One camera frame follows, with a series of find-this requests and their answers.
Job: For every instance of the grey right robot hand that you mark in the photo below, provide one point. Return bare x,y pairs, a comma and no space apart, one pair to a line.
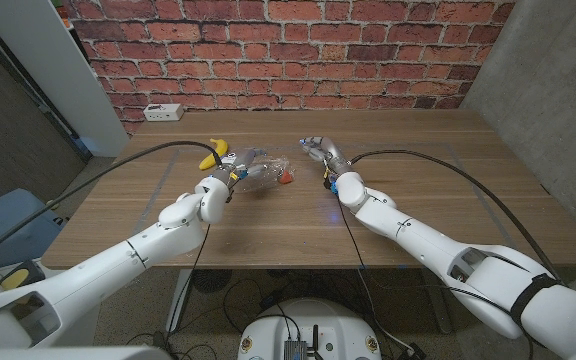
330,152

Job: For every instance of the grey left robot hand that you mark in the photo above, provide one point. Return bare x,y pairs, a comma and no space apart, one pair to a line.
238,165

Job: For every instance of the clear plastic wrap sheet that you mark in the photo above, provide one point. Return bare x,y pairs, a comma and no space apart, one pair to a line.
273,180

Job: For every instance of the small red toy strawberry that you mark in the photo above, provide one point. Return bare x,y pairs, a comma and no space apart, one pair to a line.
286,177

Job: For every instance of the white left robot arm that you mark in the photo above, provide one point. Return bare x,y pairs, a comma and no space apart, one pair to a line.
93,275

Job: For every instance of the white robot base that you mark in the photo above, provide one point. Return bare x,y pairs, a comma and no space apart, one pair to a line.
309,330

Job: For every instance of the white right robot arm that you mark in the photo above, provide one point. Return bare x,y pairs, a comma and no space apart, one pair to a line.
418,235

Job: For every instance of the yellow toy banana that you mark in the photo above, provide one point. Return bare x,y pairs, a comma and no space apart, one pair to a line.
223,146

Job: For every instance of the grey tape outline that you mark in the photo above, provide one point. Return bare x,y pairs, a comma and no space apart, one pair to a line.
393,146

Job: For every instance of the white power strip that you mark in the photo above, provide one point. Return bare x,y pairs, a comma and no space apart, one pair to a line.
163,112

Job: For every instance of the red brick printed backdrop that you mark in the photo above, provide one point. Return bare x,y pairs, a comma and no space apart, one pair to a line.
288,50

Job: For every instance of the round black floor fan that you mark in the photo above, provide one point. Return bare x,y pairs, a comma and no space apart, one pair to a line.
211,280

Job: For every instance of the white table leg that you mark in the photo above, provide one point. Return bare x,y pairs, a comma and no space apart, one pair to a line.
178,300

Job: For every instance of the grey table leg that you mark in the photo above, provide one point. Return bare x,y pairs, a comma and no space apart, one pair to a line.
440,312

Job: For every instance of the white pillar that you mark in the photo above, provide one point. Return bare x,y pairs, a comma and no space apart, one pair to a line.
53,65

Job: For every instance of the blue plastic bin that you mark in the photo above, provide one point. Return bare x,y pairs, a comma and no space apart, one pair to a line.
3,235

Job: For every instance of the yellow and black device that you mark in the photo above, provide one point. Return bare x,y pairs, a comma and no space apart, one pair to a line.
15,277

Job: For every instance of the white robot torso edge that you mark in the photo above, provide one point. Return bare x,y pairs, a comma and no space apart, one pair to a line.
68,354

